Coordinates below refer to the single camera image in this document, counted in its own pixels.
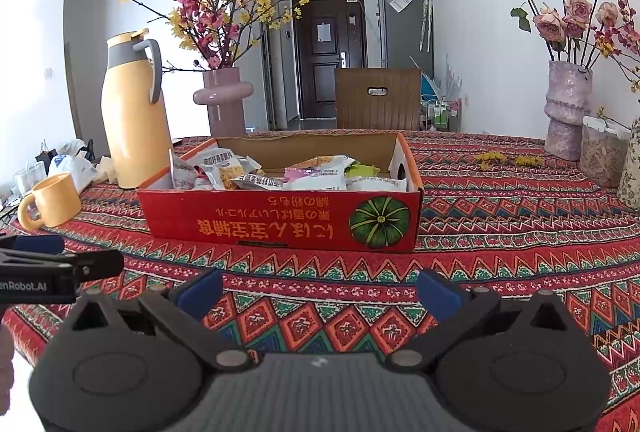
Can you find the clear storage jar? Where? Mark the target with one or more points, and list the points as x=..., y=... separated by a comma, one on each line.
x=602, y=156

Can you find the speckled floral vase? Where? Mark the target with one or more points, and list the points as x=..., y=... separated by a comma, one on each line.
x=631, y=171

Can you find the grey refrigerator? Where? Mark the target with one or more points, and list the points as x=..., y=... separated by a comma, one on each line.
x=405, y=36

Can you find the smooth pink vase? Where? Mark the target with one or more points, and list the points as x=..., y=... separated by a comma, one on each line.
x=225, y=111

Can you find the wooden chair back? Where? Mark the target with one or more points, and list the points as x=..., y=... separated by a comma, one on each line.
x=360, y=106

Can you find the dried pink roses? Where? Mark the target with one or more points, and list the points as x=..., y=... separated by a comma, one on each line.
x=575, y=11

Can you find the clear glass cup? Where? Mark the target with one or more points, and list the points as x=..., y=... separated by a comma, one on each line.
x=30, y=179

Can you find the yellow mug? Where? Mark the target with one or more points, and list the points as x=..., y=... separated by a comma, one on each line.
x=55, y=199

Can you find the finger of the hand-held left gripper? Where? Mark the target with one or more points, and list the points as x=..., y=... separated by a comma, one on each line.
x=100, y=264
x=40, y=244

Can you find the fallen yellow blossoms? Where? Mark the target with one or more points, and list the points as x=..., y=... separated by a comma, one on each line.
x=492, y=156

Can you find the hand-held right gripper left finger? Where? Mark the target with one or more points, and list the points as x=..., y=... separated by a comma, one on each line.
x=200, y=293

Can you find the clear umbrella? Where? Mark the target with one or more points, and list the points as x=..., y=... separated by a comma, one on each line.
x=426, y=19

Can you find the textured pink vase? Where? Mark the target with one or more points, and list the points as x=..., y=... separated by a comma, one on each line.
x=567, y=111

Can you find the paper sheet on refrigerator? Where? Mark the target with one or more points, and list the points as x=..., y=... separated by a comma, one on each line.
x=400, y=1

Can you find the storage cart with bottles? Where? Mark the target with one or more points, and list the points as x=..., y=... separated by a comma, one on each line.
x=442, y=114

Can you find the pile of white snack packets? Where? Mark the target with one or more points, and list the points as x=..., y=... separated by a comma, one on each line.
x=322, y=177

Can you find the red cardboard box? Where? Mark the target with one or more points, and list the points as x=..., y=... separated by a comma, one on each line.
x=280, y=222

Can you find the dark entrance door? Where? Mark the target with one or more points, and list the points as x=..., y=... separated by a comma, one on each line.
x=325, y=81

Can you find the crumpled clear plastic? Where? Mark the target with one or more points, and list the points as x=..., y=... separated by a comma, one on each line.
x=106, y=169

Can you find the yellow thermos jug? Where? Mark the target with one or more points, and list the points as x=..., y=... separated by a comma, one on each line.
x=135, y=121

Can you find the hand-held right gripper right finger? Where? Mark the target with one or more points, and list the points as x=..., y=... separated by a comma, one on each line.
x=440, y=294

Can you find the white plastic bag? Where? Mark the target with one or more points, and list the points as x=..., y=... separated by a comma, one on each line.
x=70, y=171

